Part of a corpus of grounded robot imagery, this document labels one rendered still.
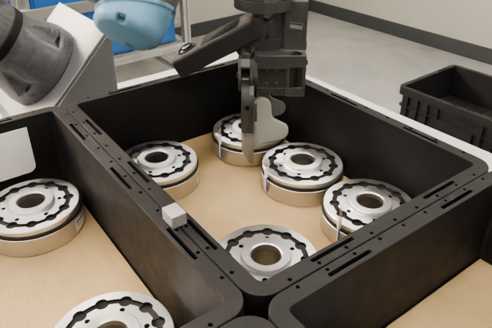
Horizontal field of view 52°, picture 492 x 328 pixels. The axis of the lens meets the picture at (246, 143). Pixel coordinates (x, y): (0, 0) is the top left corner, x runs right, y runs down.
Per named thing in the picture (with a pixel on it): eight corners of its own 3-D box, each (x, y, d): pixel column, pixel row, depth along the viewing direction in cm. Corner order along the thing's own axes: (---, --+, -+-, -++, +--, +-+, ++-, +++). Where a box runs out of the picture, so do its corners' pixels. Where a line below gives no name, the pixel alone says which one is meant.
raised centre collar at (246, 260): (229, 256, 48) (229, 252, 48) (266, 234, 51) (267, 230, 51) (264, 285, 45) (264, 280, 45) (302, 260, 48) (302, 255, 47)
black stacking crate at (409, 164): (77, 183, 68) (62, 107, 62) (252, 124, 83) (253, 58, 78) (255, 408, 40) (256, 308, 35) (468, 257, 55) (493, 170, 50)
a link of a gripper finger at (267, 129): (288, 170, 64) (290, 99, 61) (241, 170, 64) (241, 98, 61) (286, 162, 67) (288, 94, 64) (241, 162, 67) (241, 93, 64)
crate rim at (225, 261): (64, 120, 63) (60, 102, 62) (253, 69, 79) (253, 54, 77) (255, 329, 35) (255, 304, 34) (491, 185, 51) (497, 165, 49)
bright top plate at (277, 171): (247, 159, 65) (247, 154, 64) (309, 139, 69) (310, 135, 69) (293, 198, 57) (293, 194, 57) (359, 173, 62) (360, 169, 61)
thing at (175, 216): (162, 219, 42) (160, 207, 42) (176, 212, 43) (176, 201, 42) (172, 230, 41) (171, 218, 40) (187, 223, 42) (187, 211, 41)
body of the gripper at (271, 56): (304, 102, 61) (310, 3, 55) (233, 102, 61) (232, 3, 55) (299, 78, 68) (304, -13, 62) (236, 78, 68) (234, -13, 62)
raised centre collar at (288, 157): (274, 159, 64) (275, 154, 63) (306, 148, 66) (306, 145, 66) (298, 177, 60) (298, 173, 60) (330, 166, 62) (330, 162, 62)
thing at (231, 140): (198, 131, 71) (198, 127, 71) (249, 110, 77) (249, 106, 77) (248, 158, 65) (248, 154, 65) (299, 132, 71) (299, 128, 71)
